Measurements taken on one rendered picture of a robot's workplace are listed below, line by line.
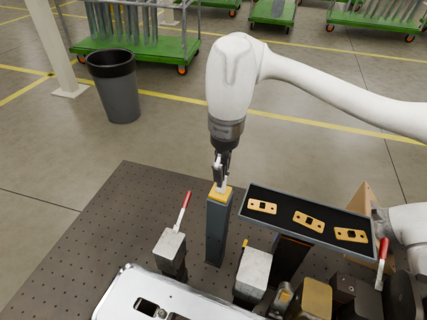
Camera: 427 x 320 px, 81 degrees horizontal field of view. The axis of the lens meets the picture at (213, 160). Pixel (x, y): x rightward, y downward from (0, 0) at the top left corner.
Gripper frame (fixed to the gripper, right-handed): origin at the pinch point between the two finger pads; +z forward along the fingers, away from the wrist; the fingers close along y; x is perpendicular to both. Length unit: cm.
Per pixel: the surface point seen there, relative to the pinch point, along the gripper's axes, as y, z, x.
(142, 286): 29.1, 19.5, -12.7
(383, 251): 1.6, 5.4, 47.7
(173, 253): 19.4, 13.5, -7.3
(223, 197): 2.1, 3.5, 1.7
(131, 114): -152, 109, -157
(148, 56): -275, 92, -206
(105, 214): -1, 50, -58
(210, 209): 3.5, 9.6, -1.9
